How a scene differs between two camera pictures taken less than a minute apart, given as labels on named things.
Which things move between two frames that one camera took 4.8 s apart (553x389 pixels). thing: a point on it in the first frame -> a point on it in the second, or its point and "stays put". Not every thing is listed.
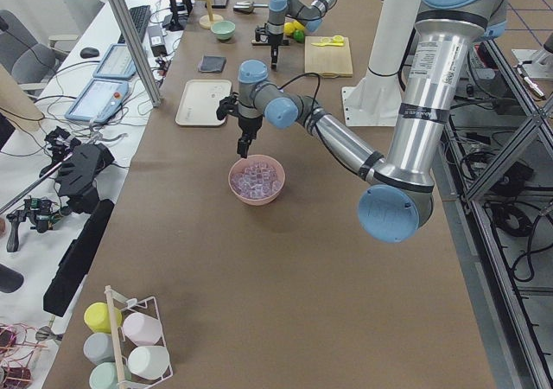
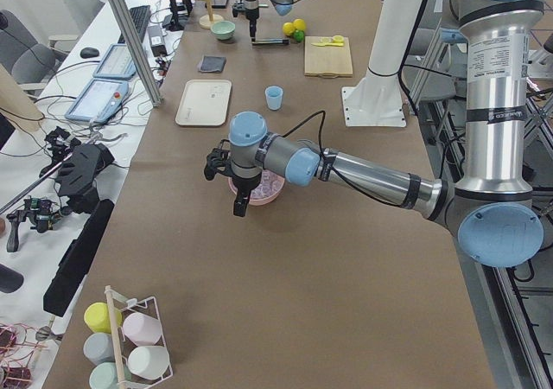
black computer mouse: x=87 y=53 stays put
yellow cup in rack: x=97 y=316 stays put
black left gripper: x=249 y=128 -> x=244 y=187
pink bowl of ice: x=257 y=179 stays put
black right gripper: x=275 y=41 -> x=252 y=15
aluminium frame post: x=133 y=38 stays put
